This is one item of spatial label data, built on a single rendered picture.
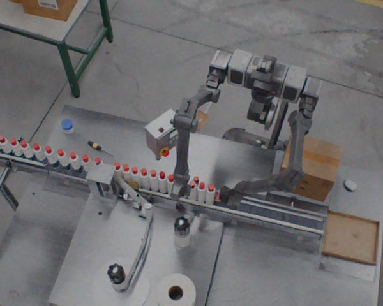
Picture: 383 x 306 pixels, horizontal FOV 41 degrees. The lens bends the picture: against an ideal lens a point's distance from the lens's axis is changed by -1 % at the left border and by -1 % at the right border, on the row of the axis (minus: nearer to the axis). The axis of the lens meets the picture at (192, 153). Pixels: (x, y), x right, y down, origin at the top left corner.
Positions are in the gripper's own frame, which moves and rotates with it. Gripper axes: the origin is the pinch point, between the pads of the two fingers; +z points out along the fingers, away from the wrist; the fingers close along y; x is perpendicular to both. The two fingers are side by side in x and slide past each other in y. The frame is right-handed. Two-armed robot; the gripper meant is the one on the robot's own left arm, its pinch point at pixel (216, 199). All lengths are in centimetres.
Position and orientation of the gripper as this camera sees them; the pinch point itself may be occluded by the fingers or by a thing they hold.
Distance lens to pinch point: 292.3
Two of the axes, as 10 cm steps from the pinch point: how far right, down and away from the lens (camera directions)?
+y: -2.3, 8.4, -4.9
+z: -6.1, 2.7, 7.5
